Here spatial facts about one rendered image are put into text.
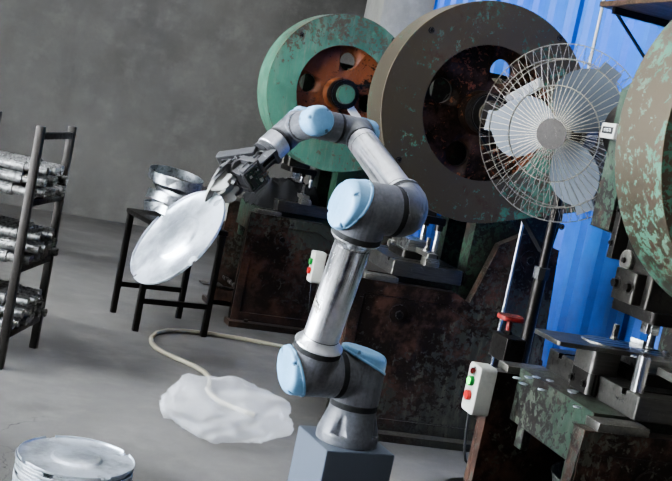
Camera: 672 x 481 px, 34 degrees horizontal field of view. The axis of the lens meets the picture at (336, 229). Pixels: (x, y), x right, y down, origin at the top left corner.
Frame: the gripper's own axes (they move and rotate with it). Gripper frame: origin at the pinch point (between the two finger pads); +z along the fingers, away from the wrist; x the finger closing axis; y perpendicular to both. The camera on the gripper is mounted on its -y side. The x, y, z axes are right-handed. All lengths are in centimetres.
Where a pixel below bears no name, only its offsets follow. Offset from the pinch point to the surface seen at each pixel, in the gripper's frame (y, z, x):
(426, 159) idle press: -52, -107, 82
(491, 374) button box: 42, -28, 75
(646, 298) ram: 77, -56, 60
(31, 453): -15, 69, 30
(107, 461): -7, 57, 42
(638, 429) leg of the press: 91, -25, 69
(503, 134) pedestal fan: -14, -112, 67
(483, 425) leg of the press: 41, -19, 87
